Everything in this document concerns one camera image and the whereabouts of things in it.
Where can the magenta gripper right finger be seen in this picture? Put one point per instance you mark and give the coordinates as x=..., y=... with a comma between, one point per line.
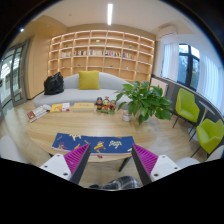
x=151, y=167

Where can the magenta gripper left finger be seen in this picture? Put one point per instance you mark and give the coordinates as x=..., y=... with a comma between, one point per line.
x=69, y=166

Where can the blue patterned towel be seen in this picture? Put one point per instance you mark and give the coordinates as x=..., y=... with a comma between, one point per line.
x=111, y=145

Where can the plaid fabric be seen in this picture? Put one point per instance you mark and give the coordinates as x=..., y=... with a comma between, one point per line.
x=121, y=183

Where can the yellow flat book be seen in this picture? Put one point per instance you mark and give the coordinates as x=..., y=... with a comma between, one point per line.
x=83, y=107

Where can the yellow and white booklet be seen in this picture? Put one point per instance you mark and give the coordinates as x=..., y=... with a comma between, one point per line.
x=62, y=107

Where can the green potted plant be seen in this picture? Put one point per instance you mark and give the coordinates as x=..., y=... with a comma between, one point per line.
x=145, y=101

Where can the colourful toy figurines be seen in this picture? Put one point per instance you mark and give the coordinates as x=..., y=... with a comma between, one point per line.
x=104, y=105

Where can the far lime green chair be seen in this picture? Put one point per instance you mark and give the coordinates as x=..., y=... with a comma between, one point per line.
x=186, y=106

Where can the lime green chair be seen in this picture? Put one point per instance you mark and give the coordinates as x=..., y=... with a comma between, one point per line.
x=209, y=134
x=186, y=106

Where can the near lime green chair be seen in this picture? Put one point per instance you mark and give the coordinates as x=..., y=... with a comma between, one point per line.
x=209, y=134

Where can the black bag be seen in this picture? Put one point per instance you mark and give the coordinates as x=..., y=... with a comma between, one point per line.
x=54, y=84

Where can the yellow cushion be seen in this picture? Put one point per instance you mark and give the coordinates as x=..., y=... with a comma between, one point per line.
x=89, y=80

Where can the grey sofa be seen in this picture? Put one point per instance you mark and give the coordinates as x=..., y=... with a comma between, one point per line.
x=108, y=85

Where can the window with white curtains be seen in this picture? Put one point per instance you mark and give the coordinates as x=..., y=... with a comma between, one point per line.
x=187, y=66

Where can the glass door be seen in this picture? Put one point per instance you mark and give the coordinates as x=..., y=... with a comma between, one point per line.
x=12, y=77

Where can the ceiling light strip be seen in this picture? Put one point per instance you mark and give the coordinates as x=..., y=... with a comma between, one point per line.
x=109, y=13

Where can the wooden wall bookshelf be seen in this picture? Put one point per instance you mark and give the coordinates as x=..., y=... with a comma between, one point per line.
x=122, y=54

